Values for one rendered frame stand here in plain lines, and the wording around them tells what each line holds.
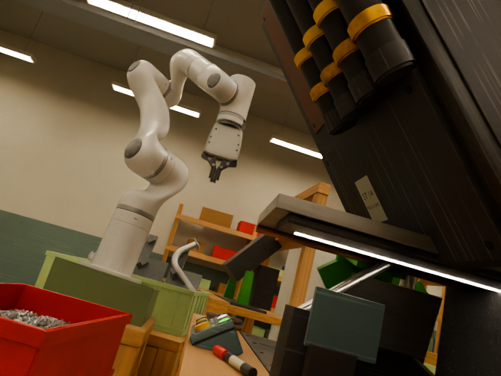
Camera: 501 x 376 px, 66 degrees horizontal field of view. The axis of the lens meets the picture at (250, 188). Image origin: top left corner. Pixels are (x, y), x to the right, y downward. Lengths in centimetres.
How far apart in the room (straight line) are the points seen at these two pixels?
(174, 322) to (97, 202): 652
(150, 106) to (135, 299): 65
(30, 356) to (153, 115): 101
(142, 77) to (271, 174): 692
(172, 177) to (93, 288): 40
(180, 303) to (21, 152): 719
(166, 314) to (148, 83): 84
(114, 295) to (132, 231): 18
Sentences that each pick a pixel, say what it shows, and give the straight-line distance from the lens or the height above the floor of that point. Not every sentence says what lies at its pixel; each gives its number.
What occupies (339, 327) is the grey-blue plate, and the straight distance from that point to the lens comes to 54.
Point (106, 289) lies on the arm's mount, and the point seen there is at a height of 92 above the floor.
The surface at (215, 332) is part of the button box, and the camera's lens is 72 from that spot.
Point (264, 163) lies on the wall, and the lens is 828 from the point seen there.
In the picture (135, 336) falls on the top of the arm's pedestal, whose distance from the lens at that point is 108.
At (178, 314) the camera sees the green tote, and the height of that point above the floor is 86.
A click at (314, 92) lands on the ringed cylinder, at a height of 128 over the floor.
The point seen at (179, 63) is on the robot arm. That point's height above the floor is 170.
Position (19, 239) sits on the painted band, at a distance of 820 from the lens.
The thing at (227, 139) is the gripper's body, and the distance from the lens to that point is 114.
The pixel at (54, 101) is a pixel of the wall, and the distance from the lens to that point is 871.
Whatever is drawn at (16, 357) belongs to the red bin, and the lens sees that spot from 50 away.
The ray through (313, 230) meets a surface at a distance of 48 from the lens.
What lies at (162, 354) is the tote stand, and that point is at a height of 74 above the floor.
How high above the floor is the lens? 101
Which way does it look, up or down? 14 degrees up
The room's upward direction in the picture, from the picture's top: 15 degrees clockwise
